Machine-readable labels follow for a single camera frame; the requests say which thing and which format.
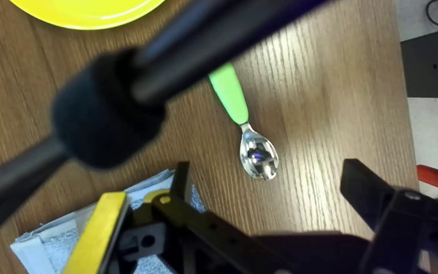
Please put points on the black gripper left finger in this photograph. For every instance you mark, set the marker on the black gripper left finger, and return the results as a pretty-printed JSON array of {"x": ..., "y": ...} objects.
[{"x": 178, "y": 223}]

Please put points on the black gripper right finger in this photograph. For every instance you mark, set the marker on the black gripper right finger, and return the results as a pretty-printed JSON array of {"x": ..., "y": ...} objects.
[{"x": 411, "y": 229}]

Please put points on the blue folded towel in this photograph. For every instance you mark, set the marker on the blue folded towel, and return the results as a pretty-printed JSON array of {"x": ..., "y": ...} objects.
[{"x": 41, "y": 244}]

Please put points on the yellow plastic plate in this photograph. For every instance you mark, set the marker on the yellow plastic plate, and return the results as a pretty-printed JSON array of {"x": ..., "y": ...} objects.
[{"x": 87, "y": 13}]

